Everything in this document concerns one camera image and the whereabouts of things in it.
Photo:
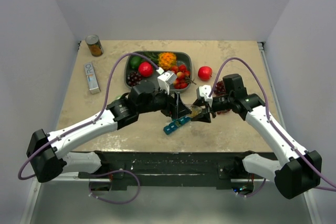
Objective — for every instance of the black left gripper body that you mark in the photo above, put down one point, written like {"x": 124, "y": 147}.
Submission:
{"x": 165, "y": 106}

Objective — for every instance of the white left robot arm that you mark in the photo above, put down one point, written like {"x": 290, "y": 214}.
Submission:
{"x": 47, "y": 151}

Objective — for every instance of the red lychee bunch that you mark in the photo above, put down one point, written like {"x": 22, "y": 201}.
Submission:
{"x": 183, "y": 76}

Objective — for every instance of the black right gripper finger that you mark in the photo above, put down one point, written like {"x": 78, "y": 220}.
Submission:
{"x": 201, "y": 103}
{"x": 202, "y": 117}

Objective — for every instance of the dark grapes in tray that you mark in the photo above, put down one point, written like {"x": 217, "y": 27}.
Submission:
{"x": 133, "y": 78}

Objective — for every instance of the green lime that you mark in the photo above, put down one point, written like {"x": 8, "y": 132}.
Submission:
{"x": 135, "y": 62}

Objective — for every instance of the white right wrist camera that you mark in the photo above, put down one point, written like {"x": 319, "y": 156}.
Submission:
{"x": 204, "y": 94}

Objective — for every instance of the amber pill bottle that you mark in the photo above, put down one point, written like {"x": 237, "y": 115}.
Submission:
{"x": 195, "y": 110}

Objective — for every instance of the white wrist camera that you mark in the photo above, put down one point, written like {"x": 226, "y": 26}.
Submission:
{"x": 165, "y": 79}
{"x": 204, "y": 94}

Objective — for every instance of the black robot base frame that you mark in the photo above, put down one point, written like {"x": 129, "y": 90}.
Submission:
{"x": 164, "y": 169}

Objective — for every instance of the red apple in tray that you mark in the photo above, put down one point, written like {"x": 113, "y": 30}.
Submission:
{"x": 145, "y": 69}

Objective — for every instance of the silver R&O toothpaste box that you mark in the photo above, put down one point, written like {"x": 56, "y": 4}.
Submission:
{"x": 92, "y": 80}

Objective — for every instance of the red apple on table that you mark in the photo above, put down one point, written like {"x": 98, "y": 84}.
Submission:
{"x": 205, "y": 73}

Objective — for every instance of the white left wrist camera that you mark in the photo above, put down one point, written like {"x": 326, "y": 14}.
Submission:
{"x": 165, "y": 79}

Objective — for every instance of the small orange pineapple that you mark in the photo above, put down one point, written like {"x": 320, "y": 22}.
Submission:
{"x": 165, "y": 60}

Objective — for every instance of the teal weekly pill organizer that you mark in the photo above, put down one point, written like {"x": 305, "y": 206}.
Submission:
{"x": 176, "y": 124}

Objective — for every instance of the tin can with fruit label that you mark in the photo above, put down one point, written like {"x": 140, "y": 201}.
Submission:
{"x": 94, "y": 45}

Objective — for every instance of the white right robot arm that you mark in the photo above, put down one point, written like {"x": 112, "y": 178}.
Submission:
{"x": 294, "y": 171}

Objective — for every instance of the dark grapes on table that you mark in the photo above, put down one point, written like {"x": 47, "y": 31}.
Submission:
{"x": 220, "y": 90}

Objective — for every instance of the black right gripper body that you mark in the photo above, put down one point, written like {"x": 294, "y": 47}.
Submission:
{"x": 221, "y": 103}

